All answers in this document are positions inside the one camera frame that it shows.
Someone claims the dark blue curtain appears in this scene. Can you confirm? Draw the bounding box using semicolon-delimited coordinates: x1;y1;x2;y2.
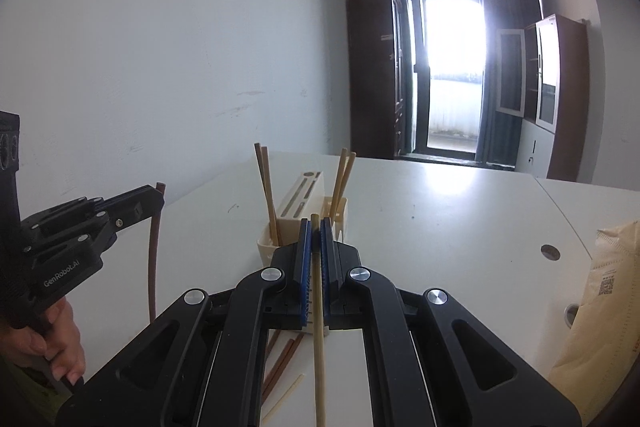
475;0;540;167

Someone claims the dark brown wooden chopstick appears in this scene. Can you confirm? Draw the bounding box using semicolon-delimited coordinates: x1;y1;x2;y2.
260;146;281;246

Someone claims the light bamboo chopstick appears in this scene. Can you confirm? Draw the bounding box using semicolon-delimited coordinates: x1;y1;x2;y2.
254;142;274;245
311;213;326;427
333;152;357;220
329;147;348;220

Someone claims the brown paper bag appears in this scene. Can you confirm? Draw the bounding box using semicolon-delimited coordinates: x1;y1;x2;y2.
548;221;639;425

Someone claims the person's left hand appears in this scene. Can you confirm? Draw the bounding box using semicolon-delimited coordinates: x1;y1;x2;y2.
1;298;86;385

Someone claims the brown white glass-door cabinet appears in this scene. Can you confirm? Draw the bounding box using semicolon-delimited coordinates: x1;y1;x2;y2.
515;14;590;182

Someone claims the table cable grommet hole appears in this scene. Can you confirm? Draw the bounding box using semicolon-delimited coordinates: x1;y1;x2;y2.
540;244;561;261

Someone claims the cream plastic utensil holder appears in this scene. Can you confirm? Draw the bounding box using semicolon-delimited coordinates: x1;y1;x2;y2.
257;170;348;267

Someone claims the balcony glass door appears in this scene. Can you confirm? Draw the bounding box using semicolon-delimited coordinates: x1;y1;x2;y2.
406;0;486;161

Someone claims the dark brown tall cabinet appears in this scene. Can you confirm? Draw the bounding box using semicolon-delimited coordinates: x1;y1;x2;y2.
347;0;406;159

